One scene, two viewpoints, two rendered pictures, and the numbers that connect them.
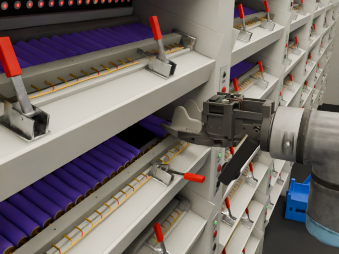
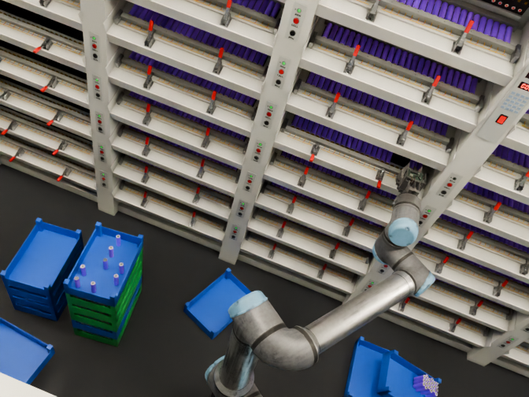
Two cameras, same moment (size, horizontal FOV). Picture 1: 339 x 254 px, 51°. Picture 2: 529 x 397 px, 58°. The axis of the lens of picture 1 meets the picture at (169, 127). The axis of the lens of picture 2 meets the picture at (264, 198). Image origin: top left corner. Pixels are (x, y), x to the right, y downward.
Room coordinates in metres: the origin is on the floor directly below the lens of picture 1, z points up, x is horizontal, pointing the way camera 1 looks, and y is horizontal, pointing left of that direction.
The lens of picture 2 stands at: (-0.36, -1.08, 2.19)
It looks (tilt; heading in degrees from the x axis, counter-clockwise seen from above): 49 degrees down; 66
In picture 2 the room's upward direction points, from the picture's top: 19 degrees clockwise
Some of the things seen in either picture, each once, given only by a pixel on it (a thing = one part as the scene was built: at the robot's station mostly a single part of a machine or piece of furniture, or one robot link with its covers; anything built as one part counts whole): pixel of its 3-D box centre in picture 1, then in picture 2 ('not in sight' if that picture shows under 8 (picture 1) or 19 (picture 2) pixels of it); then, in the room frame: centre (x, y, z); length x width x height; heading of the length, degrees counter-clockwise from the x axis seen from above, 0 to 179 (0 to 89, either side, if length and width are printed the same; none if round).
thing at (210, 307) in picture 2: not in sight; (220, 302); (0.06, -0.04, 0.04); 0.30 x 0.20 x 0.08; 39
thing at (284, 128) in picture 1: (285, 134); (406, 205); (0.54, -0.19, 1.03); 0.10 x 0.05 x 0.09; 152
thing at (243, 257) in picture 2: not in sight; (294, 266); (0.49, 0.16, 0.03); 2.19 x 0.16 x 0.05; 152
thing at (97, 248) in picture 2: not in sight; (105, 262); (-0.47, -0.03, 0.44); 0.30 x 0.20 x 0.08; 69
